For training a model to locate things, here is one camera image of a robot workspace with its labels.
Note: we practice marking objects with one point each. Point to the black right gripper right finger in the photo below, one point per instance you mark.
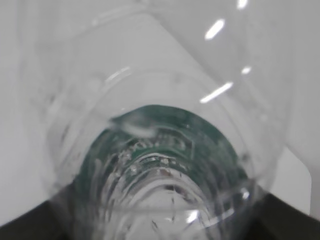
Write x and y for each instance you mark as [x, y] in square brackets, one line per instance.
[279, 221]

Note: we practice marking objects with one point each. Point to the clear water bottle green label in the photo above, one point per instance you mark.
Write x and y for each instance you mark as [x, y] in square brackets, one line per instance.
[160, 119]

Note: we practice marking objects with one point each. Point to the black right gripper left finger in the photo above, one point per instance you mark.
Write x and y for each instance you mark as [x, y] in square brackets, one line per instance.
[40, 223]

